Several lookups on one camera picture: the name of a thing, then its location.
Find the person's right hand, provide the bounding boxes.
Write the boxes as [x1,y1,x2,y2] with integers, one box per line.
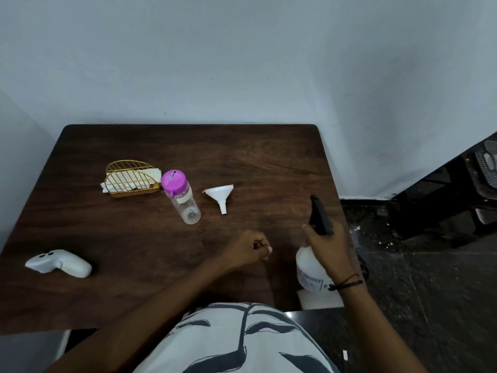
[302,221,360,285]

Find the person's left hand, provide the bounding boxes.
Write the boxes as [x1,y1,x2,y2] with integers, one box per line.
[217,230,273,273]

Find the white spray bottle black nozzle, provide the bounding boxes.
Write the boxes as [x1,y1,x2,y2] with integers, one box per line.
[296,195,343,295]

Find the person's left forearm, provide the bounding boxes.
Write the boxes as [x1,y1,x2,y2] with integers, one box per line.
[45,255,233,373]

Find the person's right forearm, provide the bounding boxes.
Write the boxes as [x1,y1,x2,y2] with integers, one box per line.
[333,280,428,373]

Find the white plastic funnel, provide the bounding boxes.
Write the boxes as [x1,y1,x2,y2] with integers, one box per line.
[202,185,234,215]

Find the white shirt with black pattern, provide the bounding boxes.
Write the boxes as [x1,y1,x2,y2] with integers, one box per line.
[133,302,341,373]

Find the clear bottle with pink cap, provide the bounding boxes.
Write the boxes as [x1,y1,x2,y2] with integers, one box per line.
[161,169,202,225]

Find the black chair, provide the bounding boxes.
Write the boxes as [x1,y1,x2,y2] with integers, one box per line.
[388,133,497,240]

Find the white paper napkins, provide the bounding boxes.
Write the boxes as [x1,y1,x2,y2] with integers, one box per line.
[100,168,162,193]

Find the white handheld controller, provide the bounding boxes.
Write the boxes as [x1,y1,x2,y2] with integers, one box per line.
[25,249,92,278]

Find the white table leg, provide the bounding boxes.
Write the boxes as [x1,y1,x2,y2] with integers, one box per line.
[54,330,71,360]

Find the black cord wristband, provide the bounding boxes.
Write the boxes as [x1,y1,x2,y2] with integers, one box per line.
[328,273,364,292]

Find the gold wire napkin holder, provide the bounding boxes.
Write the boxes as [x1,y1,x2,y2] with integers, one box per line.
[106,160,162,198]

